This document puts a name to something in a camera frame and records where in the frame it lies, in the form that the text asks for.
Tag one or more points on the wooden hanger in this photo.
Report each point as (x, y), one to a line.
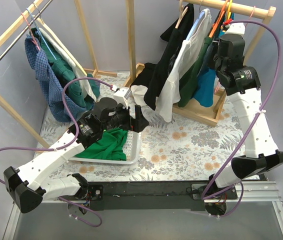
(182, 11)

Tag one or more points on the dark green ruffled garment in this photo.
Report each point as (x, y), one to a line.
(65, 74)

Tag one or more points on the dark green t shirt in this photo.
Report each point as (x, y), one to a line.
(188, 83)

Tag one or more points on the left wooden clothes rack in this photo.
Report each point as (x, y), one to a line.
(12, 29)

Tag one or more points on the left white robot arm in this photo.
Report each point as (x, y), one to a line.
(28, 185)

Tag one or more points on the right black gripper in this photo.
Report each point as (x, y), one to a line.
(213, 61)

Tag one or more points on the orange hanger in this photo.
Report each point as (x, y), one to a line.
(220, 16)

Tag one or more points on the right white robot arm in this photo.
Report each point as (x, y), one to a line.
(243, 87)

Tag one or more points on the white textured garment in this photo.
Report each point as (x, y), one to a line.
(84, 84)

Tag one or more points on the teal blue t shirt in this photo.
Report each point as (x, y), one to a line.
(206, 80)

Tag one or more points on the right wooden clothes rack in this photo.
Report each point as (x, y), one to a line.
(193, 110)

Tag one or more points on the white plastic basket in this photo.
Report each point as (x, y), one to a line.
(131, 149)

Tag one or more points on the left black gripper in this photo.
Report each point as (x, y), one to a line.
(130, 120)

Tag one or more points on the wooden clothes rack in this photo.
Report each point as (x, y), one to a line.
(12, 29)
(193, 110)

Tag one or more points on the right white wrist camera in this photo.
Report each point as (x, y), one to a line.
(235, 28)

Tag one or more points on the pink hanger on left rack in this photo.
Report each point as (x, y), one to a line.
(30, 31)

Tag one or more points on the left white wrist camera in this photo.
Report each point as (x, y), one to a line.
(121, 96)

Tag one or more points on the cream plastic hanger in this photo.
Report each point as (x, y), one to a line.
(54, 36)

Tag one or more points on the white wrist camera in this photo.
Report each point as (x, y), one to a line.
(121, 96)
(235, 28)

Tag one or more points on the blue wire hanger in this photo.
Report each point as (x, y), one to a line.
(40, 34)

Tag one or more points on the bright green t shirt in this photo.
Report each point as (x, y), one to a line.
(109, 147)

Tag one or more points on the white t shirt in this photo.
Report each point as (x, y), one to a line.
(188, 54)

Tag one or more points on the pink wire hanger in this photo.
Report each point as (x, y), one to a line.
(251, 15)

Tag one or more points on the blue checked shirt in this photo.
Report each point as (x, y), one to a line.
(50, 85)

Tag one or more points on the light blue hanger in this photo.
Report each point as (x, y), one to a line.
(194, 22)

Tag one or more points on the black t shirt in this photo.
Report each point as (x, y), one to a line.
(165, 64)

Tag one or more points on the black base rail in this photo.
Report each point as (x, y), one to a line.
(146, 195)

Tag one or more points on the yellow hanger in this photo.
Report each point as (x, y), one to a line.
(229, 13)

